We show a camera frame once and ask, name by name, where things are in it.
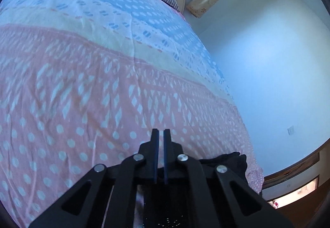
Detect pink and blue dotted bedspread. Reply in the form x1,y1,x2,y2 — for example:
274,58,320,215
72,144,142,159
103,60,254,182
0,0,265,228

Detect black pants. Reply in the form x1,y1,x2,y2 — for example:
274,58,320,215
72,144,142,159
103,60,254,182
135,152,263,228

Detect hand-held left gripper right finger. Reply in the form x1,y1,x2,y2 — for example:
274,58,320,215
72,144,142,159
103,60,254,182
163,128,294,228

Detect wooden door frame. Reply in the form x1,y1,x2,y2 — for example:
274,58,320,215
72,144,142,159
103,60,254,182
262,151,320,190

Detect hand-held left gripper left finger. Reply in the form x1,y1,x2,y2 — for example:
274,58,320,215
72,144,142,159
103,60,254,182
28,128,159,228

